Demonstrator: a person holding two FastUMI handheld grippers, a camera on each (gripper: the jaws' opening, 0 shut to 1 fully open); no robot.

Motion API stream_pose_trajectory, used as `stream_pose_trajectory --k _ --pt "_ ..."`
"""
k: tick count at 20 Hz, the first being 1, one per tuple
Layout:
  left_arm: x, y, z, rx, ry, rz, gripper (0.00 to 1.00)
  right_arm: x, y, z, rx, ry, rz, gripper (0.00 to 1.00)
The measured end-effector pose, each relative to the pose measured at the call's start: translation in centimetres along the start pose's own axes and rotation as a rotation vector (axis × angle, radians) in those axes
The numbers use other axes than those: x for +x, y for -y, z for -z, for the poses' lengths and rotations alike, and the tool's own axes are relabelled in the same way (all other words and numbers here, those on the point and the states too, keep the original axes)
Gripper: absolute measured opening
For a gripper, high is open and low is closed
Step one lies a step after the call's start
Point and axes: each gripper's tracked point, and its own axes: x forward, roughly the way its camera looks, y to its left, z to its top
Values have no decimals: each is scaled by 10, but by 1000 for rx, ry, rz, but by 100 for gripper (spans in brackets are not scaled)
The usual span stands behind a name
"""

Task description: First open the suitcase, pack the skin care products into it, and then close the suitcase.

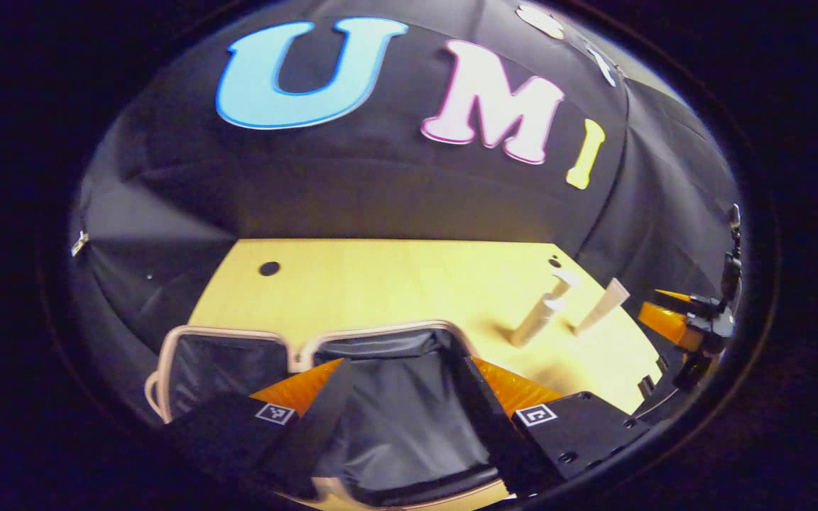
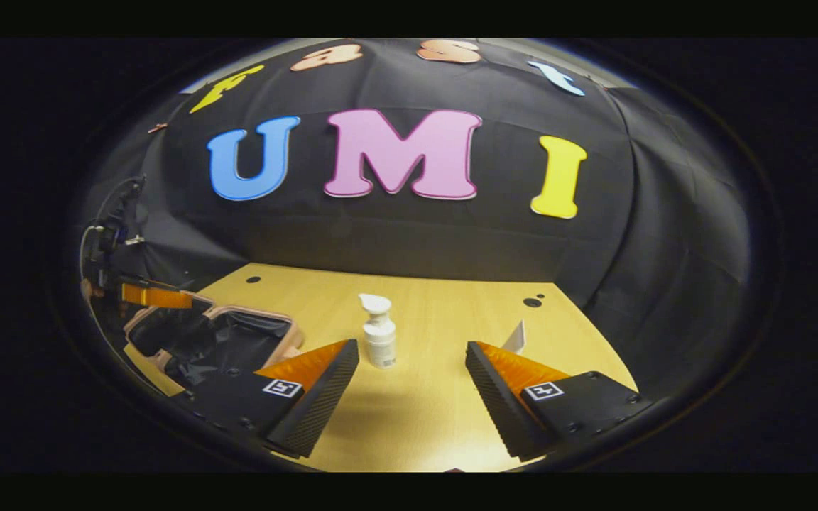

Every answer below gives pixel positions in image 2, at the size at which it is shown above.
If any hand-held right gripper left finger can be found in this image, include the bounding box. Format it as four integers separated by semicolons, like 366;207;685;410
171;339;361;459

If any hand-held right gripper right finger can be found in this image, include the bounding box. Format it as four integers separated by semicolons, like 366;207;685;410
465;340;655;461

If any white squeeze tube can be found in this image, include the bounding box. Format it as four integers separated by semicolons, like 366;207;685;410
501;319;527;356

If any white pump bottle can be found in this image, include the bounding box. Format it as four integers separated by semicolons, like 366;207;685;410
358;293;398;370

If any pink suitcase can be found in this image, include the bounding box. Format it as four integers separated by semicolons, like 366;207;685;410
123;291;305;397

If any white cable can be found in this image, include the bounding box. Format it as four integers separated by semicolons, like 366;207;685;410
80;225;107;282

